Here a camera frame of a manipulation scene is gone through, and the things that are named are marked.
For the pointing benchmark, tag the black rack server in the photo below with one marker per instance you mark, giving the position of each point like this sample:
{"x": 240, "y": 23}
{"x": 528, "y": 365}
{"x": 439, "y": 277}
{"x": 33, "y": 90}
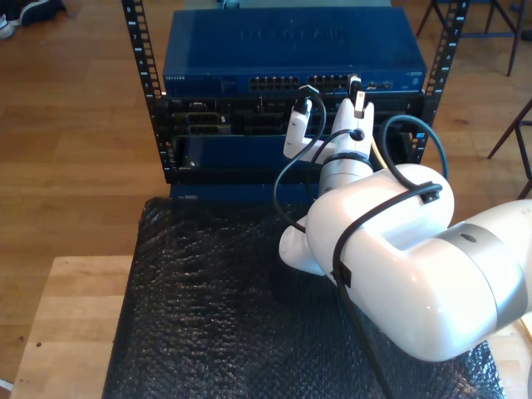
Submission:
{"x": 249, "y": 120}

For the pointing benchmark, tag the blue rack base panel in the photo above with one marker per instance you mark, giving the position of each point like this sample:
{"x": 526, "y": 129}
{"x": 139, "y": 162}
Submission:
{"x": 241, "y": 192}

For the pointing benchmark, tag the dark metal stool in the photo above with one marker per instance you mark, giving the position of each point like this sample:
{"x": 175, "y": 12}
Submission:
{"x": 509, "y": 130}

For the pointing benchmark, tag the black bubble wrap mat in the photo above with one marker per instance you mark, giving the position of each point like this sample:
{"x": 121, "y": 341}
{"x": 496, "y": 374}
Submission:
{"x": 208, "y": 311}

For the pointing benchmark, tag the dark sneaker white sole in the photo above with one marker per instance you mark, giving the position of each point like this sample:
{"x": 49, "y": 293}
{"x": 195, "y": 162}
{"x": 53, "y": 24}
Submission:
{"x": 45, "y": 8}

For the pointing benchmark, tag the white shoe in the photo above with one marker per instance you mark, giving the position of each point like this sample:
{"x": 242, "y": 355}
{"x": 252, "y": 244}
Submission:
{"x": 5, "y": 27}

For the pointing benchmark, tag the small white plastic piece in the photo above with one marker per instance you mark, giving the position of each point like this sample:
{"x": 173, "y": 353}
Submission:
{"x": 5, "y": 384}

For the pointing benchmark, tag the blue network switch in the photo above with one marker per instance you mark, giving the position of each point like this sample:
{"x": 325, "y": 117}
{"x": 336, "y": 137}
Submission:
{"x": 291, "y": 41}

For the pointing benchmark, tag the black perforated rack post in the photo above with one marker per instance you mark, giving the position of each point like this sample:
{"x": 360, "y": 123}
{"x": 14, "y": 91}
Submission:
{"x": 141, "y": 41}
{"x": 446, "y": 54}

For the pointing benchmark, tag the grey object behind switch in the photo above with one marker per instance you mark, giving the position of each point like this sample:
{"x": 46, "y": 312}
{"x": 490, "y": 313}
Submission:
{"x": 230, "y": 3}

